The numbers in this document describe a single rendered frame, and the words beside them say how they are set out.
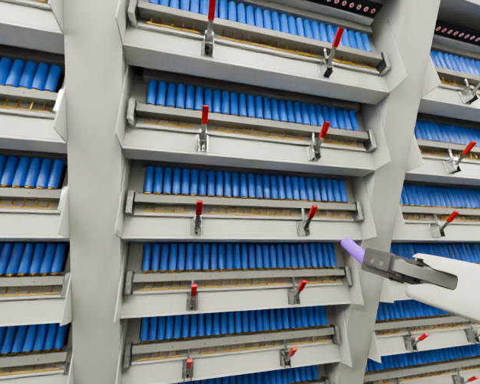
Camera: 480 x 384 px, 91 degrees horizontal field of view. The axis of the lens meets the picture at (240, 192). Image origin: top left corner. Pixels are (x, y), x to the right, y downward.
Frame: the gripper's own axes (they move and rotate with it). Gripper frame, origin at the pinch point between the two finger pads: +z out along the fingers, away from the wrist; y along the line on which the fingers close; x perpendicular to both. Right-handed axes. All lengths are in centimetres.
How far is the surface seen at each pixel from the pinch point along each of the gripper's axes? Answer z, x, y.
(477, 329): 20, -9, 90
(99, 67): 30, 18, -46
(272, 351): 36, -31, 17
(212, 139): 29.6, 15.2, -21.1
